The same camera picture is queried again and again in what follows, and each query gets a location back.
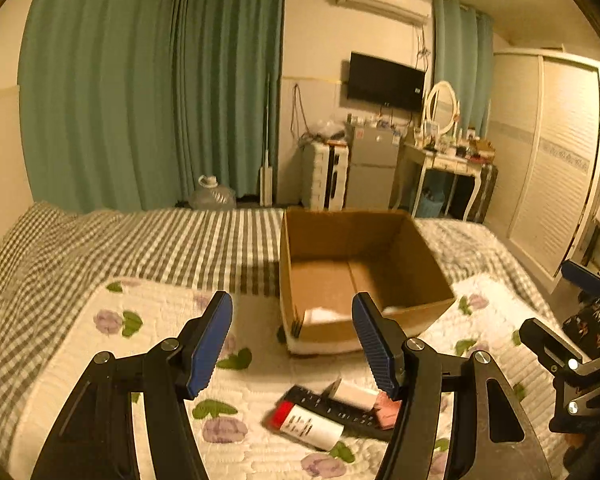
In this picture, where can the white suitcase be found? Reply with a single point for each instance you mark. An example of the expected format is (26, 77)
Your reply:
(317, 175)

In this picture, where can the wide green curtain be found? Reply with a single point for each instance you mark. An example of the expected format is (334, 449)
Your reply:
(130, 85)

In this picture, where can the white air conditioner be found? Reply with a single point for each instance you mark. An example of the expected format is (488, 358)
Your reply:
(380, 0)

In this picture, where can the white mop pole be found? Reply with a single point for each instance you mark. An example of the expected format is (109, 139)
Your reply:
(267, 180)

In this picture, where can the black remote control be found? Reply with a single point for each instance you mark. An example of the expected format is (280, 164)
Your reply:
(330, 405)

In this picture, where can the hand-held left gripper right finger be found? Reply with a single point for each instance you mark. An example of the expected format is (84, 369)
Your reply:
(372, 340)

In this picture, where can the white wardrobe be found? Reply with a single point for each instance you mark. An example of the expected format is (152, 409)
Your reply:
(550, 160)

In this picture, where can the pink packet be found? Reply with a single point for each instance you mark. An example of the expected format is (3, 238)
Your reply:
(386, 411)

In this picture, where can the clear water jug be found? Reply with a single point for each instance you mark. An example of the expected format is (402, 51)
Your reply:
(211, 196)

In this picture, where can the small white box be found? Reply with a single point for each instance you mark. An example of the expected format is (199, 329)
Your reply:
(355, 394)

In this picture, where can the white bottle with red cap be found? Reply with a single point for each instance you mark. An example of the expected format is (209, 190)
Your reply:
(310, 426)

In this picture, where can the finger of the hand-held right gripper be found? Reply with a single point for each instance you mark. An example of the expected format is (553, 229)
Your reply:
(542, 340)
(577, 274)

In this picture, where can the blue waste bin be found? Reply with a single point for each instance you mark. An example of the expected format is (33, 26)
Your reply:
(429, 206)

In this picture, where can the grey mini fridge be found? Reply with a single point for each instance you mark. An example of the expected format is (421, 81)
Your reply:
(372, 170)

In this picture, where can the white dressing table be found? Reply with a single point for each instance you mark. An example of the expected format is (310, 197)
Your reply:
(445, 162)

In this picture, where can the clear plastic bag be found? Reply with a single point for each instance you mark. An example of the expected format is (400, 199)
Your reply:
(325, 130)

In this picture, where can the narrow green curtain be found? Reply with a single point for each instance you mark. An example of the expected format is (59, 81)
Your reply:
(460, 70)

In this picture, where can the black wall television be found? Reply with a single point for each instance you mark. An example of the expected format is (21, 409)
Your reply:
(385, 82)

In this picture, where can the white floral quilt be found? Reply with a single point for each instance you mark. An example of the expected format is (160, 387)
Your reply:
(260, 360)

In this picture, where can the white oval mirror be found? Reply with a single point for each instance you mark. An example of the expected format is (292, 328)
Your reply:
(441, 105)

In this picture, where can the dark suitcase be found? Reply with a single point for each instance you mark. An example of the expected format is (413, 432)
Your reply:
(486, 192)

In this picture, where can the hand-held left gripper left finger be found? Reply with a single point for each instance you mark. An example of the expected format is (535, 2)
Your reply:
(211, 340)

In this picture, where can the brown cardboard box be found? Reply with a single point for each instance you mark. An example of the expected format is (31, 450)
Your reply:
(330, 240)

